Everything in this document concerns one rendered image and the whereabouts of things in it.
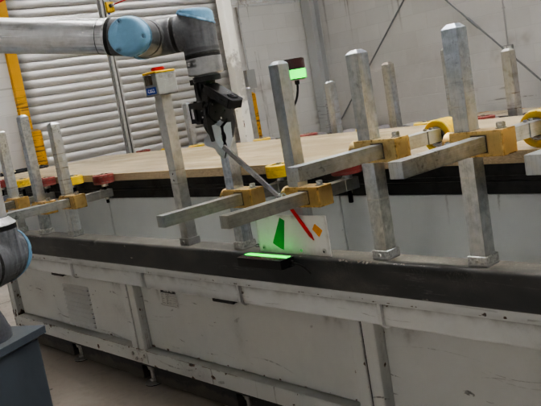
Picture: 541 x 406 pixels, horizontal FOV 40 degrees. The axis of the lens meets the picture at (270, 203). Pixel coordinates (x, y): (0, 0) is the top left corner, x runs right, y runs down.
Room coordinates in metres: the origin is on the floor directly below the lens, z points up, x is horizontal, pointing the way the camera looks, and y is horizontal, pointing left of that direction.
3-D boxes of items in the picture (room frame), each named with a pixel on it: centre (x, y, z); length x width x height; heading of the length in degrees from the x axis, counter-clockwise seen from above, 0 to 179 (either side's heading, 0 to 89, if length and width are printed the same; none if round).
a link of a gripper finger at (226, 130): (1.93, 0.10, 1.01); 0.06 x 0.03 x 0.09; 40
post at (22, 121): (2.96, 0.90, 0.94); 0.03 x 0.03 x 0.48; 41
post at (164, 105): (2.22, 0.26, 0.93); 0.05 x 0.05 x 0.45; 41
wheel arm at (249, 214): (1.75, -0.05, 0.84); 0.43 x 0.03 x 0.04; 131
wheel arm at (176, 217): (1.95, 0.11, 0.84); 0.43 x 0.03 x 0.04; 131
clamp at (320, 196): (1.81, -0.09, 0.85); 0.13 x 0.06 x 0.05; 41
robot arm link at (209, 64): (1.91, 0.11, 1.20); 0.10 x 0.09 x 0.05; 130
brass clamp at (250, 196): (2.00, 0.07, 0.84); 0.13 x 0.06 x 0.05; 41
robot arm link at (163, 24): (1.93, 0.22, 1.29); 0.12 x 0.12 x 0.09; 79
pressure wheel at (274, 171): (2.08, -0.04, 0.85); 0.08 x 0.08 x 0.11
